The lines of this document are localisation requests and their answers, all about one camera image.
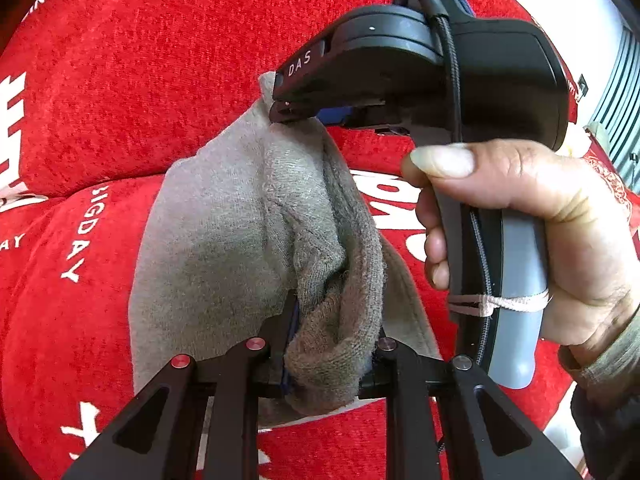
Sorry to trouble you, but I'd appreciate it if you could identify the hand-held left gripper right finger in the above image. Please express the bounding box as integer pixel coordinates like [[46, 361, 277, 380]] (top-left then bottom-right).
[[357, 329, 583, 480]]

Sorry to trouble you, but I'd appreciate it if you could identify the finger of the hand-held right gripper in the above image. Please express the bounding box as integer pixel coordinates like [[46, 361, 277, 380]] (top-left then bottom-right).
[[269, 40, 386, 125], [317, 104, 415, 134]]

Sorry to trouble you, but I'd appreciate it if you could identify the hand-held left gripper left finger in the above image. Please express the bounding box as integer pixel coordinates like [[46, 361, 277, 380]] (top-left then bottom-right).
[[62, 292, 301, 480]]

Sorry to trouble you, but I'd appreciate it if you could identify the small grey knit garment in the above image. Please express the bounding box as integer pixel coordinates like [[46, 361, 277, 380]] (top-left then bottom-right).
[[127, 71, 443, 431]]

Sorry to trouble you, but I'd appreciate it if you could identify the person's right forearm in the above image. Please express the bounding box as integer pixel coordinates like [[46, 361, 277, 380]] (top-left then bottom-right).
[[557, 305, 640, 480]]

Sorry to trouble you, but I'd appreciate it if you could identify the person's right hand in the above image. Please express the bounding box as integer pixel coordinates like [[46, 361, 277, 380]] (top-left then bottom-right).
[[401, 140, 640, 356]]

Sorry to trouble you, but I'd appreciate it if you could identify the grey slatted panel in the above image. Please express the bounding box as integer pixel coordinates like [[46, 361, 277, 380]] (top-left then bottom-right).
[[586, 25, 640, 181]]

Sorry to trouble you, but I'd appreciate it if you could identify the red blanket with white print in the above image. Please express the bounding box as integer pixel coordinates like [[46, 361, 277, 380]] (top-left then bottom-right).
[[0, 0, 640, 480]]

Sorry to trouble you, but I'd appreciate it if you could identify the black braided cable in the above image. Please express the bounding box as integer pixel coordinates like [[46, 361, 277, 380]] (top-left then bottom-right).
[[407, 0, 493, 366]]

